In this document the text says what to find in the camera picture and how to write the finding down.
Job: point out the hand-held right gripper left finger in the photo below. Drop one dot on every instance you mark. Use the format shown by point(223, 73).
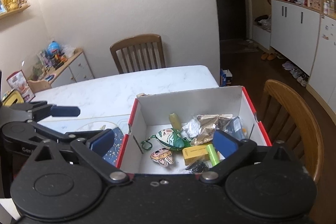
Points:
point(101, 141)

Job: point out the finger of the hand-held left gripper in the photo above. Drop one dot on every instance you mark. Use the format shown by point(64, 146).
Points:
point(65, 111)
point(65, 137)

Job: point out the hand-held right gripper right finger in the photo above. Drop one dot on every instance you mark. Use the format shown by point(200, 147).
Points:
point(225, 144)

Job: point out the bright green tube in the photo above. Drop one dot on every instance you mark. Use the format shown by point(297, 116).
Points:
point(212, 157)

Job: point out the white grey-blue pouch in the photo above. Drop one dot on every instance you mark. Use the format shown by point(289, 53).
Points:
point(236, 127)

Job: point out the gold foil snack packet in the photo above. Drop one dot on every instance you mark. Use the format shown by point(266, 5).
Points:
point(210, 129)

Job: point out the yellow small carton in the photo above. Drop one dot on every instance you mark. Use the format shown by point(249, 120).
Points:
point(195, 154)

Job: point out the bag of black beads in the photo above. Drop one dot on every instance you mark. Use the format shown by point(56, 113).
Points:
point(198, 167)

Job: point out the bag of white beads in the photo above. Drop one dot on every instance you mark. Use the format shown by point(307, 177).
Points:
point(193, 127)

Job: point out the red cardboard box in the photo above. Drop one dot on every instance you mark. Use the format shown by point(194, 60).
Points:
point(191, 100)

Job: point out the pale yellow tube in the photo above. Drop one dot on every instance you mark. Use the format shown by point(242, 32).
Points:
point(175, 121)

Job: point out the green white fish plush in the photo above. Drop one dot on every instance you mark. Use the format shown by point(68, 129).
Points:
point(166, 136)

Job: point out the brown-trimmed plush toy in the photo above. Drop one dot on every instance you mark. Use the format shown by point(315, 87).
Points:
point(161, 157)

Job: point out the small light wooden chair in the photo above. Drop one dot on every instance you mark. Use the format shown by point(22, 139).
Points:
point(39, 85)

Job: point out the yellow plastic holder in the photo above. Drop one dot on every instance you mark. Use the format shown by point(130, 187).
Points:
point(10, 98)

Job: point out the low white sideboard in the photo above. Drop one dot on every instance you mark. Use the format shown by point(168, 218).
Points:
point(78, 66)

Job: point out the red snack bag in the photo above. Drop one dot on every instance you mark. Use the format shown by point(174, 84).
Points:
point(21, 85)

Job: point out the beige round roll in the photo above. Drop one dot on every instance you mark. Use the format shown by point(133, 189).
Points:
point(141, 95)

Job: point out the clear plastic bag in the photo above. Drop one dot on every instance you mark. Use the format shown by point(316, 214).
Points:
point(68, 50)

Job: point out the blue globe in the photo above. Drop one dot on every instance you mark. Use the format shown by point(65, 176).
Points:
point(54, 47)

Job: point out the blue box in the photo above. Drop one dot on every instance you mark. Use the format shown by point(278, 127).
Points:
point(225, 78)

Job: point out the light wooden curved-back chair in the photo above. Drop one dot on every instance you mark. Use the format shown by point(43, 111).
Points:
point(302, 113)

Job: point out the yellow slippers pair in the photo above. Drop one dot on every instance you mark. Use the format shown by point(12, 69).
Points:
point(268, 56)

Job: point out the pale slippers pair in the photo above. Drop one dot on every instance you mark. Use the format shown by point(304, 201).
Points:
point(287, 65)

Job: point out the dark wooden slat-back chair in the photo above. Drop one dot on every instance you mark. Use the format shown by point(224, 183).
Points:
point(136, 40)

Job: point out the white sneakers pair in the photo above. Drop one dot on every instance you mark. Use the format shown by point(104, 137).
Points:
point(301, 77)

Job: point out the grey crumpled plastic bag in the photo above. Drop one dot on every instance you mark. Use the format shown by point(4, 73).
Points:
point(265, 23)

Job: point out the wooden wall shelf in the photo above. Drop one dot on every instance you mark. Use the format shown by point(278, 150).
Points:
point(15, 12)

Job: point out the white and wood wall cabinet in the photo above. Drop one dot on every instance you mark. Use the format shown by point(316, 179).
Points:
point(288, 22)

